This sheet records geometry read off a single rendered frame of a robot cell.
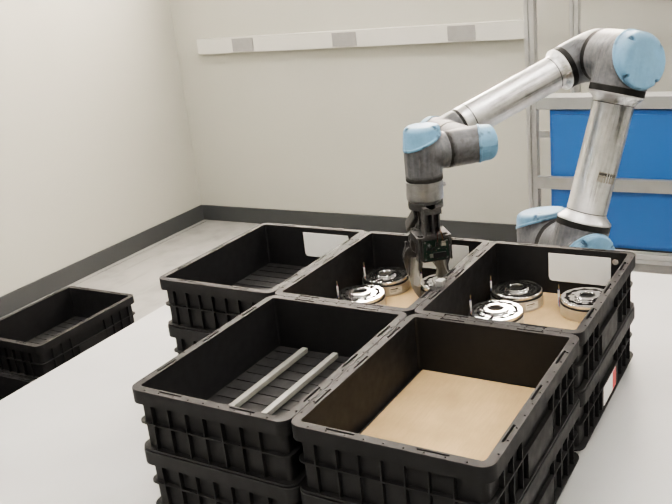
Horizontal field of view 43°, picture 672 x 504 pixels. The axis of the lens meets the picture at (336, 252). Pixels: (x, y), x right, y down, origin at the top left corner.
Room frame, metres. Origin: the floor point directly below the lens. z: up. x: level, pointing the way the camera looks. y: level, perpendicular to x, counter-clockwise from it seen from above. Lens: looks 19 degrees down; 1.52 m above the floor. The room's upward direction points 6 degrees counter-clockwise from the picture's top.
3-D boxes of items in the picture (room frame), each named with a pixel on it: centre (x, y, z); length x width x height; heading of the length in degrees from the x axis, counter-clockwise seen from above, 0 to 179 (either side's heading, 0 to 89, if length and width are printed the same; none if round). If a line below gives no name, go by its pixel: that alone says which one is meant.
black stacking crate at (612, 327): (1.46, -0.35, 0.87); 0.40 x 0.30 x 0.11; 148
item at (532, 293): (1.59, -0.36, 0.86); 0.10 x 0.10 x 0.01
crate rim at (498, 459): (1.12, -0.14, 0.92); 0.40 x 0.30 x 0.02; 148
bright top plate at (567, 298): (1.51, -0.48, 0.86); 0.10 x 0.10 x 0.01
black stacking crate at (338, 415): (1.12, -0.14, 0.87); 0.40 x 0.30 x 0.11; 148
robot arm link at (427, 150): (1.65, -0.20, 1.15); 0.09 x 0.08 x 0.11; 107
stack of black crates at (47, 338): (2.43, 0.88, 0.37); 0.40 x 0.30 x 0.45; 148
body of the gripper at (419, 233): (1.64, -0.19, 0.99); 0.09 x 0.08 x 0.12; 8
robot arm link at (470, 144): (1.69, -0.28, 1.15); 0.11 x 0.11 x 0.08; 17
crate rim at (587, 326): (1.46, -0.35, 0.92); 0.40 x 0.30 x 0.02; 148
